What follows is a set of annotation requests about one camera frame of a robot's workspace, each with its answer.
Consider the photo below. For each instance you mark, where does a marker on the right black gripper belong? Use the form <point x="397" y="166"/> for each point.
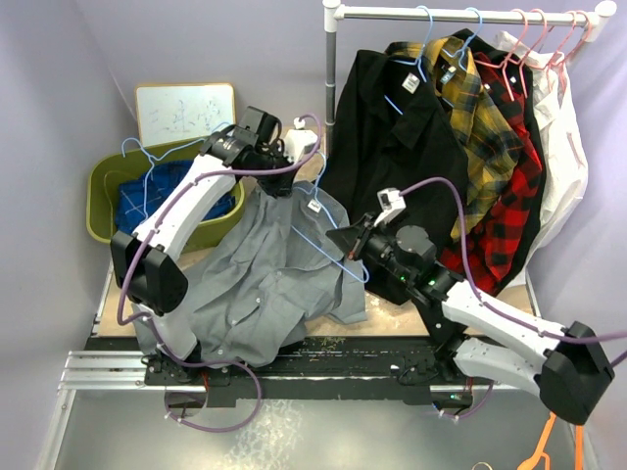
<point x="354" y="240"/>

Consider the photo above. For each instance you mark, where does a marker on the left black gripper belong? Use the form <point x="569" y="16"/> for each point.
<point x="282" y="187"/>

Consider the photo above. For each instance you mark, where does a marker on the grey button shirt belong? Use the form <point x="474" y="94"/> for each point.
<point x="271" y="274"/>

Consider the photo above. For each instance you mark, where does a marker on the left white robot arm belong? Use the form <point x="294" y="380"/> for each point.
<point x="146" y="261"/>

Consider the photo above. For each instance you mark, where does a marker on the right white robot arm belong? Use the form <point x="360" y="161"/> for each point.
<point x="481" y="336"/>

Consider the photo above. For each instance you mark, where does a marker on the black shirt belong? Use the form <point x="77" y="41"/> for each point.
<point x="386" y="136"/>

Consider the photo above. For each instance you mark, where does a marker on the red plaid shirt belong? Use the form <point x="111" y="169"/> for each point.
<point x="494" y="241"/>

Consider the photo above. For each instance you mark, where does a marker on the blue plaid shirt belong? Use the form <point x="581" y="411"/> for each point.
<point x="139" y="198"/>

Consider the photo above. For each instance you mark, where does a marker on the yellow plaid shirt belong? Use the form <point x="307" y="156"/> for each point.
<point x="492" y="146"/>

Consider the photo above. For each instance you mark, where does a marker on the blue hanger under black shirt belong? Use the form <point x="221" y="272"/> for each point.
<point x="417" y="62"/>

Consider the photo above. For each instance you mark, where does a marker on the blue hanger under yellow shirt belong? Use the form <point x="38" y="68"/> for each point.
<point x="461" y="64"/>

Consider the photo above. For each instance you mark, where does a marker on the white shirt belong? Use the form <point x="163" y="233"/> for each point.
<point x="567" y="173"/>

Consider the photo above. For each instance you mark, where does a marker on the pink hanger under white shirt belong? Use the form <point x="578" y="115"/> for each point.
<point x="557" y="61"/>

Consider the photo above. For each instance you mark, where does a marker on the orange hanger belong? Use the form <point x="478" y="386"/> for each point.
<point x="540" y="455"/>

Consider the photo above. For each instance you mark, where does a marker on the yellow framed whiteboard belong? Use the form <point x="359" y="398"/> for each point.
<point x="175" y="112"/>

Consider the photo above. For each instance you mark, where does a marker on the green plastic bin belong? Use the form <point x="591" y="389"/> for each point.
<point x="103" y="197"/>

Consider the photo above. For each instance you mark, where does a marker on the grey metal clothes rack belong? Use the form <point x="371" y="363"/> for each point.
<point x="334" y="12"/>

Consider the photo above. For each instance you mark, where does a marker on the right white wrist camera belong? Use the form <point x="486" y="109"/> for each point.
<point x="392" y="203"/>

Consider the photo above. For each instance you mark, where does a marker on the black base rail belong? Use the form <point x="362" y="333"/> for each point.
<point x="325" y="368"/>

